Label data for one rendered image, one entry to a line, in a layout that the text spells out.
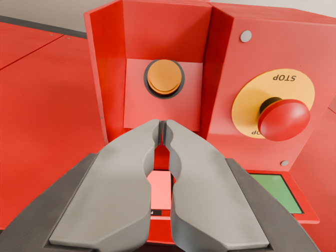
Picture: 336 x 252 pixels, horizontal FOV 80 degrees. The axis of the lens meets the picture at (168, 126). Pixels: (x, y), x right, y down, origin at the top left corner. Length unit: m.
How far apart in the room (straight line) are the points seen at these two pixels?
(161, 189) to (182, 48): 0.15
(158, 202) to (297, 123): 0.14
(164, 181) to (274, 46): 0.16
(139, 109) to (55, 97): 0.28
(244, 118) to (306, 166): 0.31
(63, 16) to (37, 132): 0.71
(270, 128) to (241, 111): 0.03
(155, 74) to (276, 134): 0.13
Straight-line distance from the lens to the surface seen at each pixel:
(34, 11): 1.08
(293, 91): 0.21
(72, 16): 1.02
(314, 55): 0.20
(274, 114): 0.18
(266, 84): 0.19
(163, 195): 0.21
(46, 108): 0.46
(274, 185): 0.25
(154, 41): 0.24
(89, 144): 0.36
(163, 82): 0.23
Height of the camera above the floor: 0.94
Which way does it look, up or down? 54 degrees down
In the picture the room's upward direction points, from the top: 179 degrees clockwise
